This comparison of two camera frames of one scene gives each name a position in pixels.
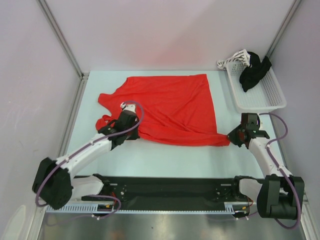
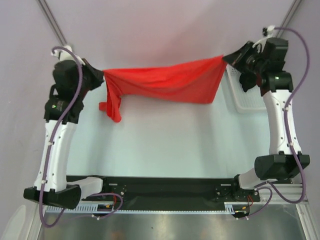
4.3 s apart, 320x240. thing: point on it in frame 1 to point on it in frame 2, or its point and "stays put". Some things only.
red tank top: x=176 y=109 to x=195 y=83
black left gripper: x=134 y=136 to x=97 y=74
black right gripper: x=231 y=136 to x=237 y=58
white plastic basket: x=267 y=94 stays put
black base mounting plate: x=170 y=189 stays put
